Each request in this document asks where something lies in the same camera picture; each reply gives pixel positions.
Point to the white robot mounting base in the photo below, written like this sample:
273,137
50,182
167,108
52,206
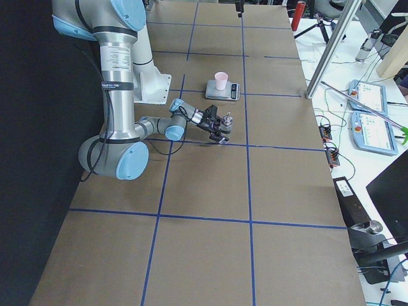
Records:
150,85

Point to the red cylinder bottle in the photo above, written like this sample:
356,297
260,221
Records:
299,10

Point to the teach pendant tablet near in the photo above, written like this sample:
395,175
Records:
372,134

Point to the glass sauce bottle steel cap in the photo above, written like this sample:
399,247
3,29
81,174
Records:
225,128

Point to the green handled reacher stick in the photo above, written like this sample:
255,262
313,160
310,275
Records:
367,108

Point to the digital kitchen scale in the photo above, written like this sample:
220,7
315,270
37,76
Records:
230,93

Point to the black monitor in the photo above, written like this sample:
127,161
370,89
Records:
388,192

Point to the aluminium frame post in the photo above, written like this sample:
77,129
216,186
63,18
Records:
346,17

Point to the teach pendant tablet far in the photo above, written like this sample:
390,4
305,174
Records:
369,94

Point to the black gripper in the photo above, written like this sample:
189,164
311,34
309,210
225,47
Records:
205,123

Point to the black tripod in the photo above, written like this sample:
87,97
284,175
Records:
322,23

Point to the pink cup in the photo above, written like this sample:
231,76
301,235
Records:
221,79

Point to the teach pendant tablet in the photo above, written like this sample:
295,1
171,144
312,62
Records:
369,94
372,134

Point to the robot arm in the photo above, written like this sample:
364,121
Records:
129,76

